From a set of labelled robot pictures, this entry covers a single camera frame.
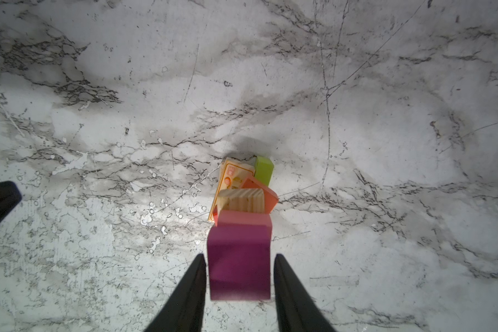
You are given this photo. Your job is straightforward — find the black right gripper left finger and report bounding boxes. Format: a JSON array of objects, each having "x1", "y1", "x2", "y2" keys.
[{"x1": 145, "y1": 254, "x2": 207, "y2": 331}]

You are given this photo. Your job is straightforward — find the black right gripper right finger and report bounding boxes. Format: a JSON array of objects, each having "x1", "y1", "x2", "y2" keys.
[{"x1": 273, "y1": 254, "x2": 335, "y2": 332}]

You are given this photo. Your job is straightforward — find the magenta small block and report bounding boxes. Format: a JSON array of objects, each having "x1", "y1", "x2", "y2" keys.
[{"x1": 207, "y1": 225, "x2": 271, "y2": 301}]

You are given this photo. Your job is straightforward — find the pink cube block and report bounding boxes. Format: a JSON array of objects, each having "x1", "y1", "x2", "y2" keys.
[{"x1": 215, "y1": 210, "x2": 273, "y2": 230}]

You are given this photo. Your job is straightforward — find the orange red rectangular block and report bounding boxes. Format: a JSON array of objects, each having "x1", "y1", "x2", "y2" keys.
[{"x1": 242, "y1": 176, "x2": 279, "y2": 214}]

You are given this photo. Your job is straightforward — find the printed wood block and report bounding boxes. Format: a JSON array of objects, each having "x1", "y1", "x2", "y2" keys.
[
  {"x1": 207, "y1": 157, "x2": 255, "y2": 222},
  {"x1": 216, "y1": 188, "x2": 265, "y2": 214}
]

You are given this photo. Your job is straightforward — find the lime green rectangular block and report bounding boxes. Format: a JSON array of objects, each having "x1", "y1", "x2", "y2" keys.
[{"x1": 254, "y1": 156, "x2": 275, "y2": 186}]

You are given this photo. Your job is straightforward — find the small red cube block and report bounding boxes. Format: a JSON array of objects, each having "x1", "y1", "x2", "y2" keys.
[{"x1": 212, "y1": 206, "x2": 219, "y2": 225}]

